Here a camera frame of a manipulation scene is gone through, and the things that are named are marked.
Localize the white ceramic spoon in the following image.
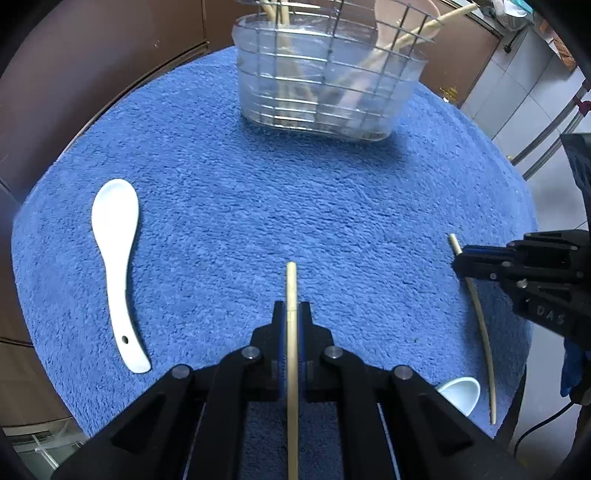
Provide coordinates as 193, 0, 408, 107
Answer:
91, 179, 151, 374
436, 377, 481, 417

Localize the beige wooden spoon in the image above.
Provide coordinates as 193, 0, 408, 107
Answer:
325, 1, 443, 109

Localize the left blue white gloved hand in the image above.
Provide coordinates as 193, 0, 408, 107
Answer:
560, 339, 590, 406

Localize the blue terry towel mat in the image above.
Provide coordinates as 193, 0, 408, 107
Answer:
9, 43, 539, 480

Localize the orange patterned hanging cloth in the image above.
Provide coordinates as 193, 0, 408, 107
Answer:
549, 30, 578, 72

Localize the clear wire utensil holder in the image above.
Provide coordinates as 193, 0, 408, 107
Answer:
231, 1, 432, 141

